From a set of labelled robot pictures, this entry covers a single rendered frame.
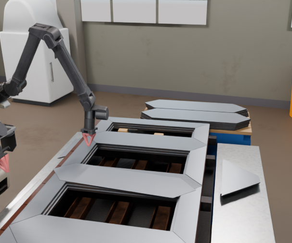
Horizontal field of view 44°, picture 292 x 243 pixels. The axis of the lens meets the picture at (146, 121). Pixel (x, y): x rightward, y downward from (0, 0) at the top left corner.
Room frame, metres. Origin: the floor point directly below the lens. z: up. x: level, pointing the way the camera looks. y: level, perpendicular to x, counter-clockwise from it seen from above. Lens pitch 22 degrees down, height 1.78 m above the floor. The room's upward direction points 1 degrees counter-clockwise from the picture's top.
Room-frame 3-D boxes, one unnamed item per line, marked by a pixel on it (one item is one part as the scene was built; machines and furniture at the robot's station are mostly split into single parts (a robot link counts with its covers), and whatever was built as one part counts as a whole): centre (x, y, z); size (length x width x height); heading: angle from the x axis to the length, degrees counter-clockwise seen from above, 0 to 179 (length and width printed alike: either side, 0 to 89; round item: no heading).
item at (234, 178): (1.68, -0.50, 0.77); 0.45 x 0.20 x 0.04; 168
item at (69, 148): (2.19, 0.46, 0.70); 0.39 x 0.12 x 0.04; 168
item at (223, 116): (2.49, -0.36, 0.82); 0.80 x 0.40 x 0.06; 78
